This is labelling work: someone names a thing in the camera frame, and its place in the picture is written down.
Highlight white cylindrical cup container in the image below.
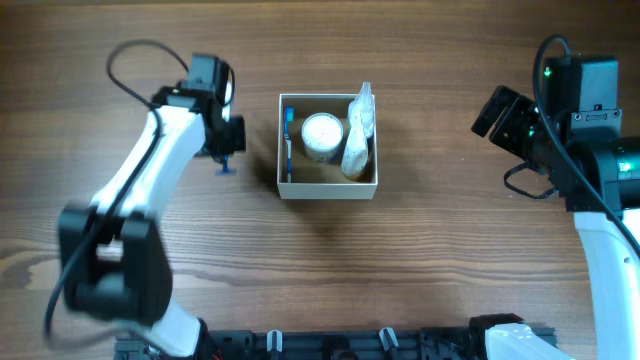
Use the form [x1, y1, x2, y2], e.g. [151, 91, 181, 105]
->
[301, 112, 344, 162]

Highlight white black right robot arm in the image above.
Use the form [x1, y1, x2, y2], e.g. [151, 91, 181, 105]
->
[472, 56, 639, 359]

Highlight blue disposable razor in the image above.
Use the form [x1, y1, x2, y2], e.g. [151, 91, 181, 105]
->
[213, 155, 236, 176]

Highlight white printed tube bottle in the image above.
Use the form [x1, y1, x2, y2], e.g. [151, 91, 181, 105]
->
[341, 101, 369, 180]

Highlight blue white toothbrush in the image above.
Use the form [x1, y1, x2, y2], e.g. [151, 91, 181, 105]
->
[283, 106, 294, 183]

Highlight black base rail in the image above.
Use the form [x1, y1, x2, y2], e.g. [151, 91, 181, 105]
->
[113, 327, 480, 360]

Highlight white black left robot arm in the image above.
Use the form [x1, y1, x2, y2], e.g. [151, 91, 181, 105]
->
[45, 54, 246, 359]

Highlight open cardboard box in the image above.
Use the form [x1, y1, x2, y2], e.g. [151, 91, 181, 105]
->
[276, 93, 379, 200]

